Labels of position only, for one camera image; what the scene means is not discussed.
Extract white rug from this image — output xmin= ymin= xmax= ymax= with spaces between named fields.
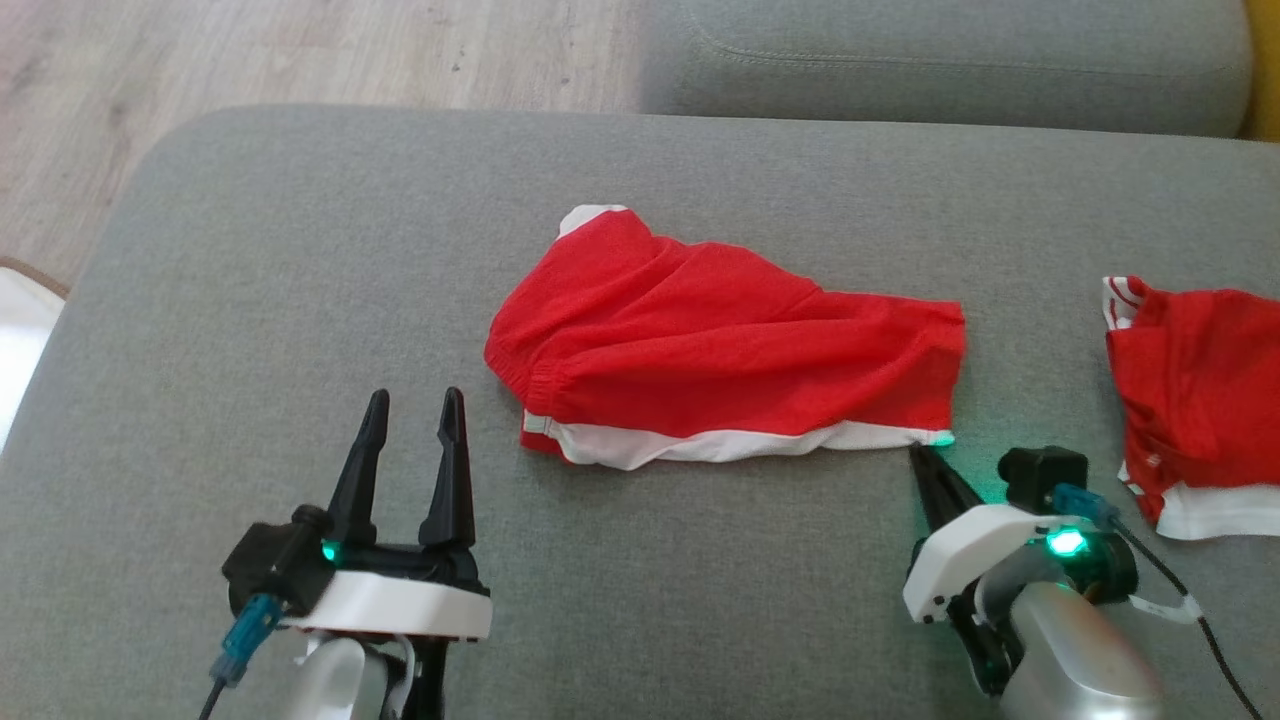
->
xmin=0 ymin=255 xmax=71 ymax=456

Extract teal left cable connector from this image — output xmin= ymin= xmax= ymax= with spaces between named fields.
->
xmin=209 ymin=592 xmax=285 ymax=689

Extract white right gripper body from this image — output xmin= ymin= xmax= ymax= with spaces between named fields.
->
xmin=902 ymin=503 xmax=1139 ymax=626

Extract teal right cable connector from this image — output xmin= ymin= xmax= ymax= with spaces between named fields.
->
xmin=1052 ymin=484 xmax=1123 ymax=528

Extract red shorts with white trim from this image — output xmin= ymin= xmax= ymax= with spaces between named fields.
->
xmin=484 ymin=203 xmax=968 ymax=472

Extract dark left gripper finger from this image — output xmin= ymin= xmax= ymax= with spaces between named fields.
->
xmin=327 ymin=388 xmax=391 ymax=548
xmin=418 ymin=386 xmax=477 ymax=548

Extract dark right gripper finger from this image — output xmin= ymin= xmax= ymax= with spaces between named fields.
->
xmin=908 ymin=445 xmax=952 ymax=534
xmin=924 ymin=449 xmax=987 ymax=517

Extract teal cable connector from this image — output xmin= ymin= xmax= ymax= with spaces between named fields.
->
xmin=1052 ymin=484 xmax=1123 ymax=528
xmin=209 ymin=592 xmax=285 ymax=689

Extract large yellow sofa backrest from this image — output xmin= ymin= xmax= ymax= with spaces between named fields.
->
xmin=1240 ymin=0 xmax=1280 ymax=143

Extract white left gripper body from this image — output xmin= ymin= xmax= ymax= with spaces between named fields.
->
xmin=285 ymin=538 xmax=494 ymax=646

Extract grey sofa seat cushion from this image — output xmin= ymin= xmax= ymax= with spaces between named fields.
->
xmin=638 ymin=0 xmax=1256 ymax=139

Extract red white printed T-shirt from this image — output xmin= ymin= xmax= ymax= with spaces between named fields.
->
xmin=1101 ymin=275 xmax=1280 ymax=542

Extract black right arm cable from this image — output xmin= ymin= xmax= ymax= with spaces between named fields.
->
xmin=1108 ymin=518 xmax=1266 ymax=720

